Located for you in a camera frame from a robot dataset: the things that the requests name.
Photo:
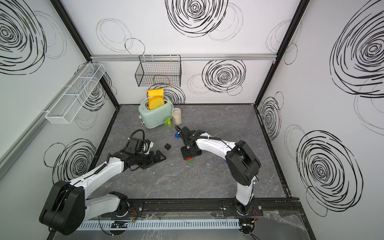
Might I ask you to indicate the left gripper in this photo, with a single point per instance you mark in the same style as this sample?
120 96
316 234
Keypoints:
152 160

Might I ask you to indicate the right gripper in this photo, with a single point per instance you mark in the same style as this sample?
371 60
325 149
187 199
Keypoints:
185 155

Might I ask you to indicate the small black lego brick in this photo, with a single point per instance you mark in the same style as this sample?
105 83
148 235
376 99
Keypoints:
167 146

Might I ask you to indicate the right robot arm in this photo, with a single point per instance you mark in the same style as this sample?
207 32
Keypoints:
243 164

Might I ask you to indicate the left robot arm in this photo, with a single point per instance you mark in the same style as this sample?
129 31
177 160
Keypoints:
68 204

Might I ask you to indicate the clear glass with green packets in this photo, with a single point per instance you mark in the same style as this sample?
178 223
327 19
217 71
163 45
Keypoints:
168 123

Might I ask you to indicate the mint green toaster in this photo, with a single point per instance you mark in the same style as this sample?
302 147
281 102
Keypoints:
154 118

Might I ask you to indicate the beige speckled cup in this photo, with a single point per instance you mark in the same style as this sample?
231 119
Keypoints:
177 116

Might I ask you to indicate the front orange toast slice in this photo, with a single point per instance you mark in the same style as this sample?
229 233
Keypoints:
156 102

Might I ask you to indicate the rear yellow toast slice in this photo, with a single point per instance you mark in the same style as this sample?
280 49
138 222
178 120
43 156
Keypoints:
155 93

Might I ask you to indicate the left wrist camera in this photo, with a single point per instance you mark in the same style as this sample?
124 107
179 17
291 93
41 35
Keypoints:
147 146

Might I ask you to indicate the white slotted cable duct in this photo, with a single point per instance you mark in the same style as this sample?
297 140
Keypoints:
196 224

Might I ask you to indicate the black wire basket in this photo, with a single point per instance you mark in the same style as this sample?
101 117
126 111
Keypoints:
159 69

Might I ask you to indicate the white mesh wall shelf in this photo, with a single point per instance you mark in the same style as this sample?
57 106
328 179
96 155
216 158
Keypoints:
84 92

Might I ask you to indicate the black front rail frame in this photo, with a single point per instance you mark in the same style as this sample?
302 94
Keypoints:
229 207

